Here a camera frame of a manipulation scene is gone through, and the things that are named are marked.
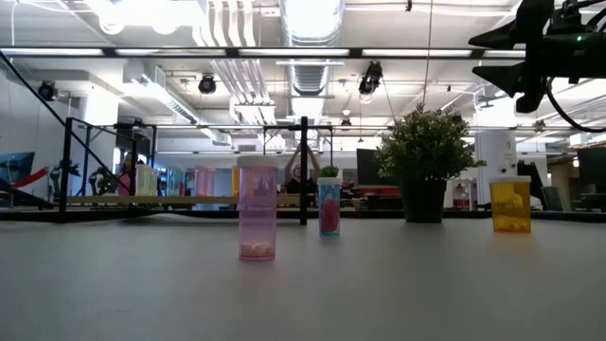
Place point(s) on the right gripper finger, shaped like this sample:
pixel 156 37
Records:
pixel 506 38
pixel 504 76

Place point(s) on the blue medicine bottle pink contents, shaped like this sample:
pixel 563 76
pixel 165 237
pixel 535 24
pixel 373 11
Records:
pixel 329 207

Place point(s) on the green medicine bottle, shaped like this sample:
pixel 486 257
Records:
pixel 141 182
pixel 155 182

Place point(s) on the wooden shelf board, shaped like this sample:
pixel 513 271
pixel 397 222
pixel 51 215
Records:
pixel 189 200

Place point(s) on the white round column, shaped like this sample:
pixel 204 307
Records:
pixel 497 156

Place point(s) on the green potted plant black pot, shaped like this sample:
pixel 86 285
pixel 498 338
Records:
pixel 426 151

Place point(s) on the black monitor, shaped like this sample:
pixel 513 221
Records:
pixel 367 166
pixel 592 166

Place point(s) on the black ceiling spotlight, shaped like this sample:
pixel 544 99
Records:
pixel 207 84
pixel 370 78
pixel 47 90

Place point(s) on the small potted plant white pot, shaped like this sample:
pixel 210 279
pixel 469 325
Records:
pixel 329 171

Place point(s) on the long ceiling light bar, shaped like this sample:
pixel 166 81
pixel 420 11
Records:
pixel 293 52

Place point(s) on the grey table mat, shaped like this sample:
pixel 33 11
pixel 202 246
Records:
pixel 426 293

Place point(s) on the person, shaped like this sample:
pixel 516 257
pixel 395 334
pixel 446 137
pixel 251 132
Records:
pixel 290 184
pixel 125 182

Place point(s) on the black aluminium rig frame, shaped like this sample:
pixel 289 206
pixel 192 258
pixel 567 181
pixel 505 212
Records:
pixel 558 216

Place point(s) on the silver ceiling duct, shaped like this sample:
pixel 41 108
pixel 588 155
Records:
pixel 310 28

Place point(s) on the black metal shelf frame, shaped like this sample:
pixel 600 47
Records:
pixel 303 142

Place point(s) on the wall monitor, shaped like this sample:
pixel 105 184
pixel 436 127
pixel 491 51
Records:
pixel 16 166

